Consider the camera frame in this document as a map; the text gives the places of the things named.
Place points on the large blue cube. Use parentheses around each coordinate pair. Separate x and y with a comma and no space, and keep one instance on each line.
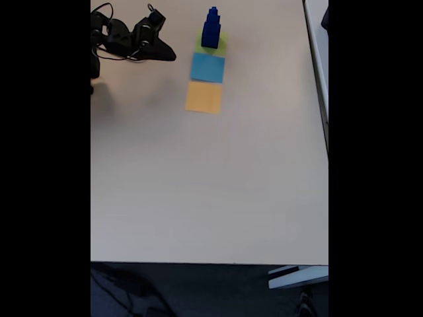
(210,39)

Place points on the small blue cube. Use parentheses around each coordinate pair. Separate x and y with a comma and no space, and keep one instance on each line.
(213,17)

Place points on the tiny blue cube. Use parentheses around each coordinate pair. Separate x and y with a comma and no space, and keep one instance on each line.
(213,9)

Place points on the light blue paper square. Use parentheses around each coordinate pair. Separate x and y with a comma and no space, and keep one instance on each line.
(208,67)

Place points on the green paper square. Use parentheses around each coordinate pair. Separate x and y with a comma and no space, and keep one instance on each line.
(224,44)

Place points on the orange paper square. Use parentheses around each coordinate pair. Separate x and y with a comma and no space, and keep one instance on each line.
(203,99)

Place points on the white adjacent table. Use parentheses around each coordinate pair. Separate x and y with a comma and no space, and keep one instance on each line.
(317,49)

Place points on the dark object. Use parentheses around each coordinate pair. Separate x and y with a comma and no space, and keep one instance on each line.
(325,18)

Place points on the white table foot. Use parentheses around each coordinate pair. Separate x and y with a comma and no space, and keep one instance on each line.
(297,279)

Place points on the black camera box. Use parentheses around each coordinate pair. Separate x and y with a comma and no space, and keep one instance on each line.
(156,18)

